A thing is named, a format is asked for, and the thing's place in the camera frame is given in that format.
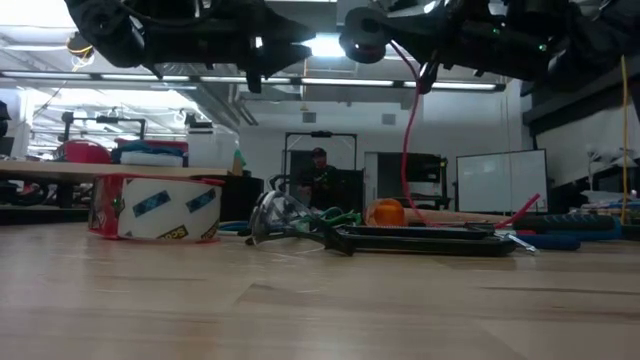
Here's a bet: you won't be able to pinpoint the red clear-tape dispenser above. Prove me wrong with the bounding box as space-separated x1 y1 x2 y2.
88 173 226 245

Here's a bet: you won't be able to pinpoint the black overhead camera rig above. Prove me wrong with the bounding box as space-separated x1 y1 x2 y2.
60 110 148 144

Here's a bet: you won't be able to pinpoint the hanging yellow black cord reel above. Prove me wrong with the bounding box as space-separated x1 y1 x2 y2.
66 30 96 70

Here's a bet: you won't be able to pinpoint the clear safety glasses black frame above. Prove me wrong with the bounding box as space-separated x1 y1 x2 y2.
244 189 354 257

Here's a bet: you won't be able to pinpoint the light wooden work table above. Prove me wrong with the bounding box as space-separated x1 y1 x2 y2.
0 159 232 184

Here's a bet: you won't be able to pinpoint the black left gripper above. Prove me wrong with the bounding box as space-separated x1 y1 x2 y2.
144 0 317 94

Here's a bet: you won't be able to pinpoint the white whiteboard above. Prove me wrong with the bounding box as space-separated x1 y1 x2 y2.
455 148 549 214

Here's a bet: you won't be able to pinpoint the pliers with red blue handles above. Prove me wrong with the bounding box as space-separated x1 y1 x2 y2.
494 228 582 252

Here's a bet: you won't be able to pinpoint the black equipment cabinet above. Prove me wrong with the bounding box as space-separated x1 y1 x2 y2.
364 152 449 210

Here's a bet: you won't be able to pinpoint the screwdriver with teal black handle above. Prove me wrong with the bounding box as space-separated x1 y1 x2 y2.
512 213 624 241

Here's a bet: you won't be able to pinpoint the silver ceiling duct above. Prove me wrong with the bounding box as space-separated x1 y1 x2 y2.
187 82 260 132

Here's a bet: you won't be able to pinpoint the red wire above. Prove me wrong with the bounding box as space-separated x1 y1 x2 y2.
388 39 542 231

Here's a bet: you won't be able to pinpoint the long ceiling light strip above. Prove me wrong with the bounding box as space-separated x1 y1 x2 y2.
0 71 506 93

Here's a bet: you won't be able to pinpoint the person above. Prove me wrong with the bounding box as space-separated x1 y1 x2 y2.
299 147 342 211

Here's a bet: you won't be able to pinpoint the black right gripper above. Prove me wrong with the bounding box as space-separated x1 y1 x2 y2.
387 0 494 95

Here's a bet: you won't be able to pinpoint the white plastic container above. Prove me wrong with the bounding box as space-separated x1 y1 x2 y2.
186 125 240 170

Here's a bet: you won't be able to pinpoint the blue cloth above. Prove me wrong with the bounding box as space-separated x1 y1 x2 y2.
110 140 187 160

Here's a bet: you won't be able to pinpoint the orange translucent plastic cylinder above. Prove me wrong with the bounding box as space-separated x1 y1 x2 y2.
367 198 407 227

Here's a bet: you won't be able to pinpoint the red bucket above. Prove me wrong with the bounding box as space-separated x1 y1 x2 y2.
54 139 112 165

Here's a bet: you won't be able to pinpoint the black metal frame stand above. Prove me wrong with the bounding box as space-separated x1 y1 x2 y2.
283 130 359 211

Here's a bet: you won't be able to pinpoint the green wire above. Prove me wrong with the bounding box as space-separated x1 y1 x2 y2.
319 206 364 228

